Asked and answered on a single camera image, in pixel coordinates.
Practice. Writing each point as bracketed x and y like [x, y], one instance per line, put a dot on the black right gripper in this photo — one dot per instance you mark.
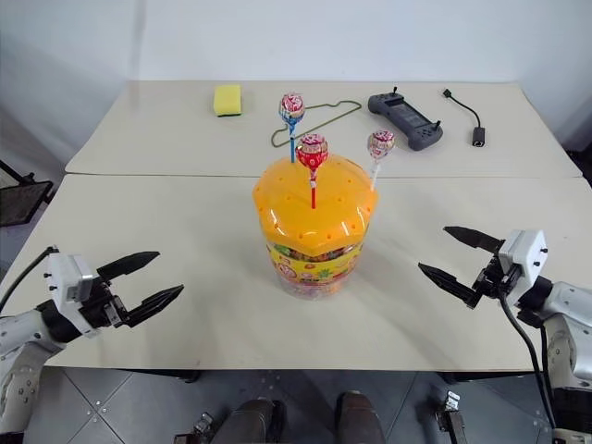
[497, 279]

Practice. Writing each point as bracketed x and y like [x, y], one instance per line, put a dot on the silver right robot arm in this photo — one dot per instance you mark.
[566, 324]

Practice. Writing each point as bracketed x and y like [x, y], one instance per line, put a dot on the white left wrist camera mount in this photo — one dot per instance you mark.
[65, 277]

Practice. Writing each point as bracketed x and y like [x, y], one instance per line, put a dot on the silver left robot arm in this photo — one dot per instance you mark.
[18, 333]

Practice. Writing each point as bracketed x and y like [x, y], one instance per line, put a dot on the lollipop with blue stick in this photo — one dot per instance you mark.
[291, 106]

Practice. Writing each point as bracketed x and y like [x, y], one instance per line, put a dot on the dark brown rounded shape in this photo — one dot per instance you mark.
[358, 418]
[252, 423]

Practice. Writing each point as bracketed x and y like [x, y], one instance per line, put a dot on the black clamp with white label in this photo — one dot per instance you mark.
[451, 416]

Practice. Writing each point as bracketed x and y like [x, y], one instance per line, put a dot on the red lollipop with red stick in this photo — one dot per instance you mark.
[312, 152]

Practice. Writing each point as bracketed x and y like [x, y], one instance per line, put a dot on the lollipop jar with orange lid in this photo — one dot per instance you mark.
[319, 222]

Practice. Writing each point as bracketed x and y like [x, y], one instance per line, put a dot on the black metal frame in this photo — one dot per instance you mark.
[23, 199]

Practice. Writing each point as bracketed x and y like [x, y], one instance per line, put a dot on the grey handheld controller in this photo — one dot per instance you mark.
[402, 115]

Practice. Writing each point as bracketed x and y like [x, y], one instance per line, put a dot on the lollipop with white stick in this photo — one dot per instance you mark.
[380, 144]

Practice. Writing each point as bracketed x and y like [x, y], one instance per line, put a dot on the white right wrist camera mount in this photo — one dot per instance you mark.
[525, 256]

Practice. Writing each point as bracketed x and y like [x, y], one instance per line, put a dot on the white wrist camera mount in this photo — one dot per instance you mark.
[525, 256]
[65, 277]

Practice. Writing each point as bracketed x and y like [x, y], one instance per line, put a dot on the yellow sponge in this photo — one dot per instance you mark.
[227, 99]

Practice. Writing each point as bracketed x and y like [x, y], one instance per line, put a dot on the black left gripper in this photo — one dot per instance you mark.
[106, 307]

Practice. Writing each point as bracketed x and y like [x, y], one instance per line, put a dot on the small grey black device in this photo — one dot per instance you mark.
[201, 425]

